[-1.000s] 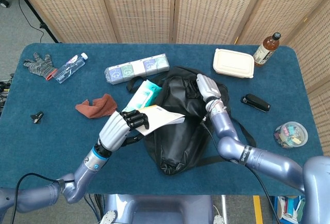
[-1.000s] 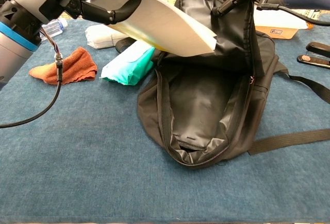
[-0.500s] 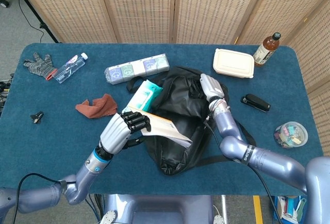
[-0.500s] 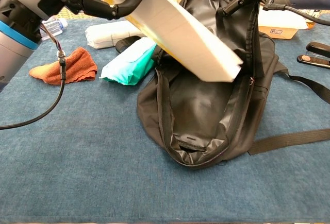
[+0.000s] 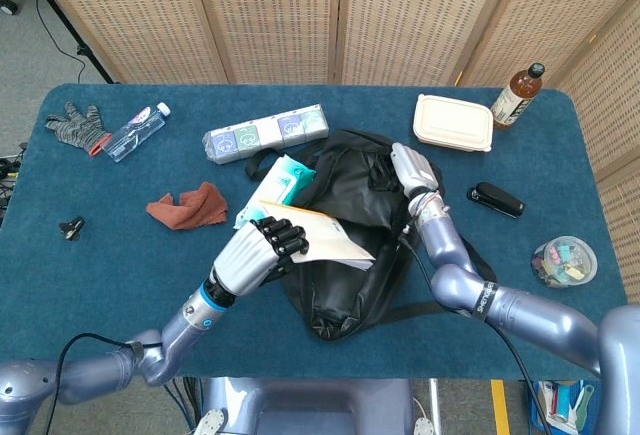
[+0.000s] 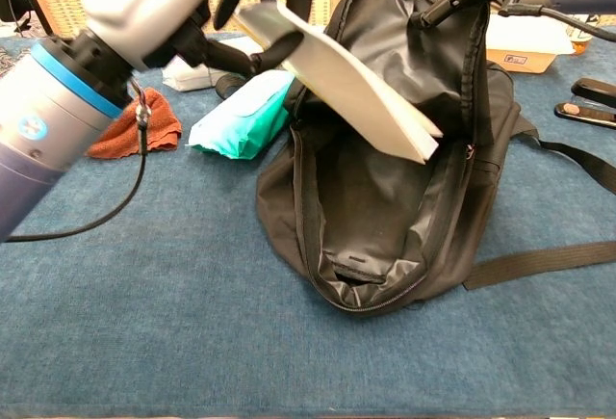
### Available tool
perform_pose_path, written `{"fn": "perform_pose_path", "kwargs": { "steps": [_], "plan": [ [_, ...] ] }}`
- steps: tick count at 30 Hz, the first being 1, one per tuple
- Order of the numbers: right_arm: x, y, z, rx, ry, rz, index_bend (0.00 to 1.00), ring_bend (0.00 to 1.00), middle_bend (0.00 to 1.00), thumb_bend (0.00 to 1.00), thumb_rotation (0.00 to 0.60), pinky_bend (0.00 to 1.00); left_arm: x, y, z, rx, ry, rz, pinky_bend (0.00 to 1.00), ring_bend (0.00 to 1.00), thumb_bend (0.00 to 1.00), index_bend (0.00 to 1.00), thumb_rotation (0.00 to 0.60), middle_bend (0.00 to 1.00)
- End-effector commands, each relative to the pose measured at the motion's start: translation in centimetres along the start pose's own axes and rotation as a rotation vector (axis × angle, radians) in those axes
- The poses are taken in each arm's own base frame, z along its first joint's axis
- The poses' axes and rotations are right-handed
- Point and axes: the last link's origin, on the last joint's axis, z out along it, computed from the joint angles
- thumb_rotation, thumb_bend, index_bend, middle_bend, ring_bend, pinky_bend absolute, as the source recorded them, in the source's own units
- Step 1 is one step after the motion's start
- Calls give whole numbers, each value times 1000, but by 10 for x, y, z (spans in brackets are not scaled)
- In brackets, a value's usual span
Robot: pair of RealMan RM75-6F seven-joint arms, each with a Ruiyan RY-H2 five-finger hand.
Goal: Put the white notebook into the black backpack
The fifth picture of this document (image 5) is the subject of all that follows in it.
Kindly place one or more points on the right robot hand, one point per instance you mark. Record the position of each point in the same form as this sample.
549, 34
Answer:
415, 170

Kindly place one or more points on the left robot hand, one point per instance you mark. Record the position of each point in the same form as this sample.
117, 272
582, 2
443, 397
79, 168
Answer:
245, 260

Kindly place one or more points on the white notebook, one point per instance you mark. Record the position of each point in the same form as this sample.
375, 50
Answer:
330, 240

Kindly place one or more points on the black fabric bag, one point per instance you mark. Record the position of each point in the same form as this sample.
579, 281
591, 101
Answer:
350, 295

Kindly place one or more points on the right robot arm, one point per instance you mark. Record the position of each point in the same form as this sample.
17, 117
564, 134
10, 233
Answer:
525, 310

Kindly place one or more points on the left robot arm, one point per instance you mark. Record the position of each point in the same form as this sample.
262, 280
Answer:
100, 365

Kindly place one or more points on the beige lidded lunch box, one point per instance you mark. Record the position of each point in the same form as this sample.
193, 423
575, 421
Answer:
452, 122

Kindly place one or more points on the brown cloth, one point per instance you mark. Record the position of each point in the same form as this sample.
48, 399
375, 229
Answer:
190, 212

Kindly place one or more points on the black stapler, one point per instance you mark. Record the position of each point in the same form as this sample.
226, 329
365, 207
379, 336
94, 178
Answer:
495, 198

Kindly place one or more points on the teal wet wipes pack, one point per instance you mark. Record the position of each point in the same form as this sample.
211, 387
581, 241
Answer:
280, 180

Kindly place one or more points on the blue table mat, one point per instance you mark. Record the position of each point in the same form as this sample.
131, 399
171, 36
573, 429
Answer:
150, 280

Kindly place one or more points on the amber tea bottle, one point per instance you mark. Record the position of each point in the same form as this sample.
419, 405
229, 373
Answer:
515, 97

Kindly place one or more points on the pocket tissue multipack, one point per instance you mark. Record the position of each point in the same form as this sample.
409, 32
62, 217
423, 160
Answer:
260, 135

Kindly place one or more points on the blue-grey robot torso base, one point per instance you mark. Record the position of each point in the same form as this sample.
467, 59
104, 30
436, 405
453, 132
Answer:
310, 405

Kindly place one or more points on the clear water bottle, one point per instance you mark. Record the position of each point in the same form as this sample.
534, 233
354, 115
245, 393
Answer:
132, 132

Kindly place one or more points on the small black clip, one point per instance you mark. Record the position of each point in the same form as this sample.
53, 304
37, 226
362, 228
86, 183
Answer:
72, 226

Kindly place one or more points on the clear tub of binder clips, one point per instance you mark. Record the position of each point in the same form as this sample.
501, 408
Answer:
565, 262

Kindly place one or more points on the woven folding screen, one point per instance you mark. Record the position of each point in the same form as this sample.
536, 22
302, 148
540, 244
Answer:
275, 15

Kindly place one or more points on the grey striped work glove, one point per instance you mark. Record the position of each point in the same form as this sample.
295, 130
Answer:
75, 125

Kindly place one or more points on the black tripod stand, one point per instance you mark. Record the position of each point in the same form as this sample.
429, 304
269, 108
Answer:
83, 50

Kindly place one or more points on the blue storage box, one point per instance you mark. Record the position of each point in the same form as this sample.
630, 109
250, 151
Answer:
565, 400

